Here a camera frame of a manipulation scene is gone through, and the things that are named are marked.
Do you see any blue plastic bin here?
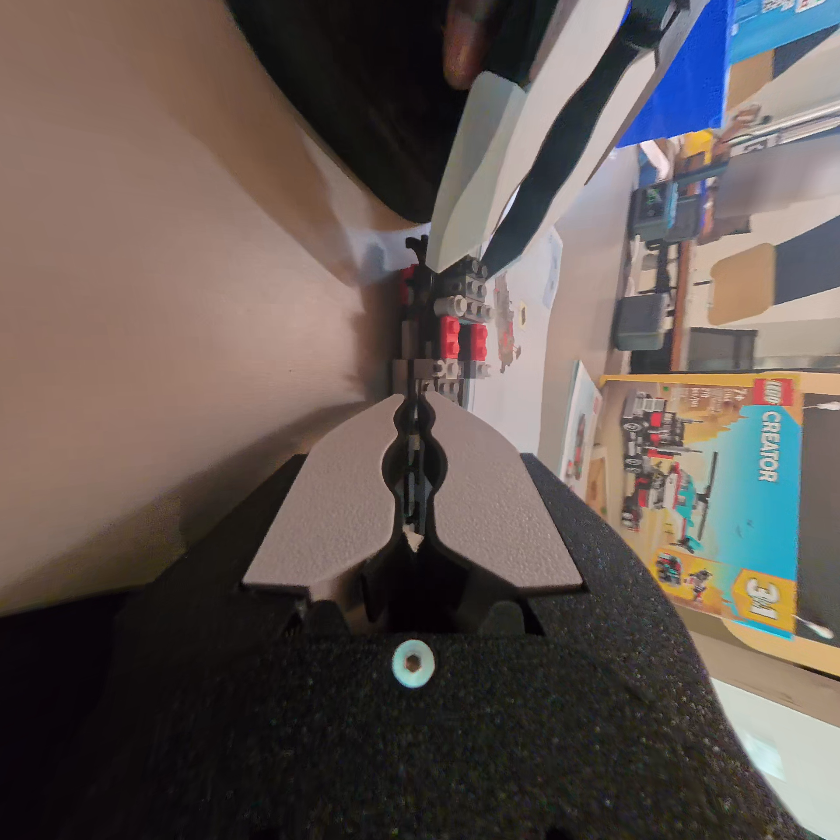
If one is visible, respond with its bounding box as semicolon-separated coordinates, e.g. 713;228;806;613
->
617;0;736;151

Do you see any blue toy box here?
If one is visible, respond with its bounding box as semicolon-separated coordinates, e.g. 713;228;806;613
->
725;0;840;67

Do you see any yellow toy brick set box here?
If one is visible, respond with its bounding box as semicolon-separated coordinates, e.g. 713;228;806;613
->
586;369;840;680

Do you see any grey storage box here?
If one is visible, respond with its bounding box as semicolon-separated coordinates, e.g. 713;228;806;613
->
612;292;672;353

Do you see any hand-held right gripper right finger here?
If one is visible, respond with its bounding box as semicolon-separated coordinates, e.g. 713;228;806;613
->
420;391;585;623

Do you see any grey electronic device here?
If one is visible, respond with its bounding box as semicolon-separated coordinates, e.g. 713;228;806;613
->
629;177;708;245

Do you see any grey red toy brick vehicle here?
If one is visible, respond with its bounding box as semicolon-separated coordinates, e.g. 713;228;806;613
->
392;236;494;546

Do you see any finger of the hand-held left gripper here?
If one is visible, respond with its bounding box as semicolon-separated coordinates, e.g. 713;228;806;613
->
481;0;713;275
428;0;632;273

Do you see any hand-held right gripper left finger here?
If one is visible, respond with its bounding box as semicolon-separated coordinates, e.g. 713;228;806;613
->
241;392;416;623

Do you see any open instruction booklet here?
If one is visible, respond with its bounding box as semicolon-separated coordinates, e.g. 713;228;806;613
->
348;220;565;454

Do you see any person's left hand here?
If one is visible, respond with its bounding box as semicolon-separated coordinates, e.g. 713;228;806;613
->
441;0;494;91

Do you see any grey desk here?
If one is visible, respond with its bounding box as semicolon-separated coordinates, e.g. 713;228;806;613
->
0;0;601;618

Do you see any closed instruction booklet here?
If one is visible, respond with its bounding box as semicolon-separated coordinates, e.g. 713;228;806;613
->
558;360;603;483

